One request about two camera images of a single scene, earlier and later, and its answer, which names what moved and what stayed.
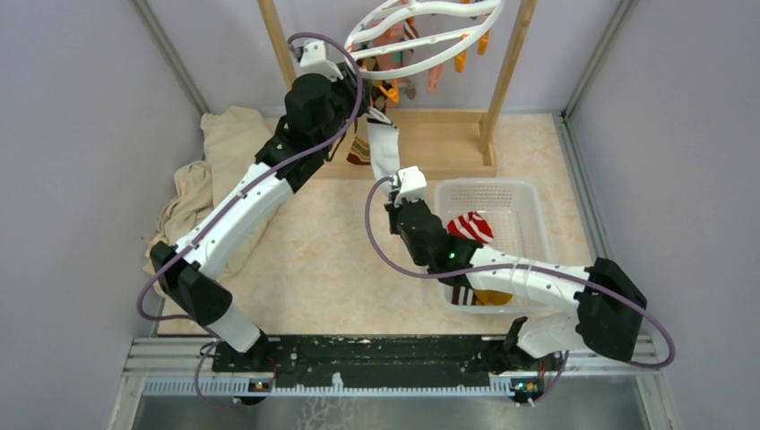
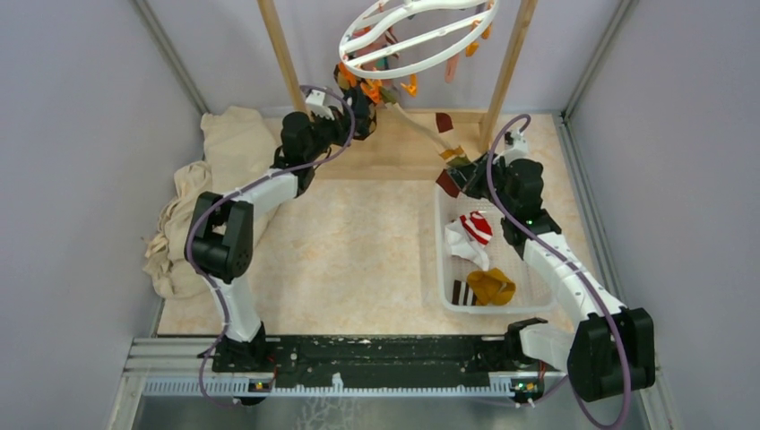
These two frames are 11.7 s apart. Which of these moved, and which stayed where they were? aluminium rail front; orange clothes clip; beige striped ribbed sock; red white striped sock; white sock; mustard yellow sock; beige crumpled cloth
Moved: beige striped ribbed sock; orange clothes clip; white sock
Stayed: beige crumpled cloth; aluminium rail front; mustard yellow sock; red white striped sock
